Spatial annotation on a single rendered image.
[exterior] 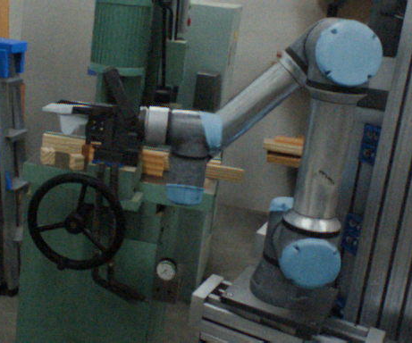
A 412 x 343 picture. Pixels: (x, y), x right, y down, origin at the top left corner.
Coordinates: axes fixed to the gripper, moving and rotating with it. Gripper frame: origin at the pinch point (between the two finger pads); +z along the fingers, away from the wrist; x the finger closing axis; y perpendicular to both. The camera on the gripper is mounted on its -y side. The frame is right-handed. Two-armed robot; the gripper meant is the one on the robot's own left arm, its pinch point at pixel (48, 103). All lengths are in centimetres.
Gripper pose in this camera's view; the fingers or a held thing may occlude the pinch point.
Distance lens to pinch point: 129.6
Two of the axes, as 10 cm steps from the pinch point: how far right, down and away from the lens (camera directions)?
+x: 0.4, -1.0, 9.9
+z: -9.9, -1.1, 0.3
